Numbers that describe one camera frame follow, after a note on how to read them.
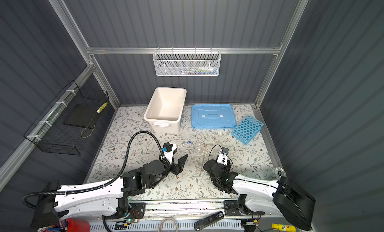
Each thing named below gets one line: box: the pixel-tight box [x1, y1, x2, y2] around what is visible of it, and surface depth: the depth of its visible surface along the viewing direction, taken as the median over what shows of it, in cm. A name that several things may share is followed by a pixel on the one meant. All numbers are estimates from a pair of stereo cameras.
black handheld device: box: [194, 211, 225, 231], surface depth 71 cm
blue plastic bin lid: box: [191, 103, 236, 129], surface depth 115 cm
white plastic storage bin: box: [143, 87, 187, 135], surface depth 111 cm
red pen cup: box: [37, 218, 91, 232], surface depth 62 cm
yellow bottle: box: [272, 223, 297, 232], surface depth 69 cm
